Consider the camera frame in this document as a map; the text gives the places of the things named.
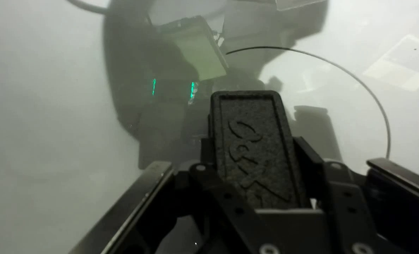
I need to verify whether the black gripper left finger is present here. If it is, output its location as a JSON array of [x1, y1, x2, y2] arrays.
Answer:
[[70, 138, 267, 254]]

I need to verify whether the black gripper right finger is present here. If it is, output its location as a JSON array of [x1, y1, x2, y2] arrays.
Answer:
[[292, 135, 419, 254]]

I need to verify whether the black whiteboard eraser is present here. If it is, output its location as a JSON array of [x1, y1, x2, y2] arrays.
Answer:
[[206, 88, 311, 211]]

